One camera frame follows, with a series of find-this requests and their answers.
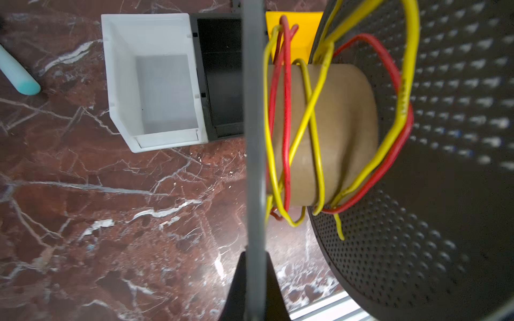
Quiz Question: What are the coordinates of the black plastic bin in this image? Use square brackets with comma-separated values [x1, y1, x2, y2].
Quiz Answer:
[190, 13, 244, 141]

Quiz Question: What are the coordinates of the light blue brush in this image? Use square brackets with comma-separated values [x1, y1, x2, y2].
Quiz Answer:
[0, 45, 41, 96]

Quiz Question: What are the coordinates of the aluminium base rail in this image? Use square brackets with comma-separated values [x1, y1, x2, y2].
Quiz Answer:
[290, 291, 375, 321]

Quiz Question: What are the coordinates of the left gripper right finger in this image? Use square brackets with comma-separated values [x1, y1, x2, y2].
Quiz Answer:
[265, 253, 291, 321]

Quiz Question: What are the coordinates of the white plastic bin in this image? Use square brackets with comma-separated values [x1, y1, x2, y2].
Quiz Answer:
[101, 13, 208, 153]

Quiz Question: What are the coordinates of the yellow cable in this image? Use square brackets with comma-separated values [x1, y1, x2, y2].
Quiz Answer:
[262, 0, 421, 242]

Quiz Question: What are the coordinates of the yellow plastic bin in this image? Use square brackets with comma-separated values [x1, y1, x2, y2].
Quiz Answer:
[265, 12, 323, 62]

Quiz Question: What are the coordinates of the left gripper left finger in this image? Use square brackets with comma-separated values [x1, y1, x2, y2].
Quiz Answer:
[218, 251, 246, 321]

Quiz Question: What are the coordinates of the red cable on spool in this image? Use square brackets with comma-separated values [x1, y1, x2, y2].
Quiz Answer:
[266, 15, 415, 221]

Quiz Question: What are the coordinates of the grey cable spool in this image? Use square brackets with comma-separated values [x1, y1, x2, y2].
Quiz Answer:
[240, 0, 514, 321]

